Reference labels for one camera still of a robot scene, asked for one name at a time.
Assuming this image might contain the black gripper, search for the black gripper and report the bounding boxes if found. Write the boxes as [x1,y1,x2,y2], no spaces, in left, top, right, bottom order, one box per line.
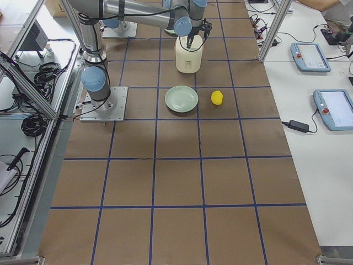
[186,19,212,49]

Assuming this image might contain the white rice cooker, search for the white rice cooker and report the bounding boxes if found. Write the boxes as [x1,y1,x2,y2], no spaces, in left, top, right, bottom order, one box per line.
[175,35,203,73]

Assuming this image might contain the green plate far side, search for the green plate far side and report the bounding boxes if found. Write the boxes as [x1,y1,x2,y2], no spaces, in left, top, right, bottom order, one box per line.
[164,29,178,37]

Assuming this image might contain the green plate near potato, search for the green plate near potato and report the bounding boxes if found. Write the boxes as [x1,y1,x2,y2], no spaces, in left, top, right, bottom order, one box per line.
[164,86,199,113]

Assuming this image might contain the yellow toy potato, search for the yellow toy potato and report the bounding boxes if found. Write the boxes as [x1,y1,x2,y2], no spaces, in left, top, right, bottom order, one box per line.
[211,90,223,105]

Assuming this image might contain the far blue teach pendant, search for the far blue teach pendant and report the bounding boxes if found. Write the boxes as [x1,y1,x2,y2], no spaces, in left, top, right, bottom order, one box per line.
[290,43,331,73]

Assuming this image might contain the blue teach pendant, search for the blue teach pendant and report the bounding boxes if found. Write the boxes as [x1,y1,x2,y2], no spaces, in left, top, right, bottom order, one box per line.
[313,89,352,131]
[290,43,331,73]

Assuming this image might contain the black power adapter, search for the black power adapter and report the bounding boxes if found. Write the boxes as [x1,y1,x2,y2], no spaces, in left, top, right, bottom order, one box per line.
[288,120,309,133]

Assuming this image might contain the cardboard box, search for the cardboard box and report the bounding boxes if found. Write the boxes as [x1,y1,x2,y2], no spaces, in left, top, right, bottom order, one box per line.
[44,0,67,18]

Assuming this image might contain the grey control box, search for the grey control box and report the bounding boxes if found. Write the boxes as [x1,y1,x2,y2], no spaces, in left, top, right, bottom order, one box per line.
[19,20,49,58]

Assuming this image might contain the near blue teach pendant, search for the near blue teach pendant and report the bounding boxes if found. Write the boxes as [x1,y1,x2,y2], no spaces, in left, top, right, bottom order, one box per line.
[313,89,352,131]

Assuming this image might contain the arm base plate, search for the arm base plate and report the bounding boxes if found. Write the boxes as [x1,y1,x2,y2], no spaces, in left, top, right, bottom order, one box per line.
[79,86,128,122]
[102,22,137,39]

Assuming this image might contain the aluminium frame post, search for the aluminium frame post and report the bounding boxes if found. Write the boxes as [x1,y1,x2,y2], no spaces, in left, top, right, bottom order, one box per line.
[258,0,292,62]

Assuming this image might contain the coiled black cable upper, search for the coiled black cable upper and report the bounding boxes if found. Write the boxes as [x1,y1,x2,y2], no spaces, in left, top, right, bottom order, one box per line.
[34,61,67,92]

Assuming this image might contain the coiled black cable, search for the coiled black cable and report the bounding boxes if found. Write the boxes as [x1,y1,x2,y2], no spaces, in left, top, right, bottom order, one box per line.
[21,113,47,137]
[34,61,67,92]

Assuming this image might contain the coiled black cable lower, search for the coiled black cable lower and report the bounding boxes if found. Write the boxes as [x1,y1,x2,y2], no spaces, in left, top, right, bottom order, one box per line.
[21,113,47,137]

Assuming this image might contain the aluminium frame rail left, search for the aluminium frame rail left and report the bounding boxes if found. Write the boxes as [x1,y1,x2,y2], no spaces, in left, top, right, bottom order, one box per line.
[1,51,59,120]

